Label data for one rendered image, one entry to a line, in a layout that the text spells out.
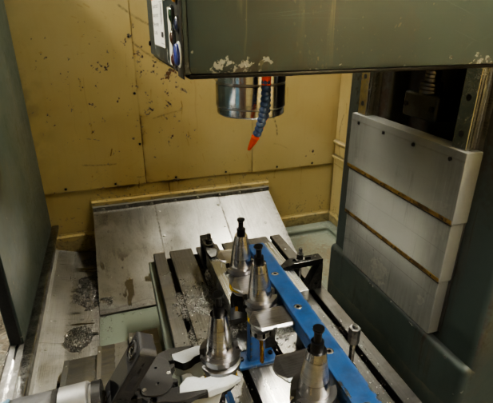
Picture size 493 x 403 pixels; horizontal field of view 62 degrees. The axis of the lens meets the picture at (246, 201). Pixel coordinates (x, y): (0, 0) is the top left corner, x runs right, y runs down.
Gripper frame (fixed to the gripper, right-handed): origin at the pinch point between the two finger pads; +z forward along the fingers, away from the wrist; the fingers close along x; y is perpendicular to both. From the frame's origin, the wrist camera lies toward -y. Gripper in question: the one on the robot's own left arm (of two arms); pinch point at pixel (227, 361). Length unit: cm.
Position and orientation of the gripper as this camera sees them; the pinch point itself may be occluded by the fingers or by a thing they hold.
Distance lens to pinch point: 69.1
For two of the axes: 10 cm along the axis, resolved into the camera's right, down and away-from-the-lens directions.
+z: 9.5, -1.4, 2.7
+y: 0.2, 9.1, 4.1
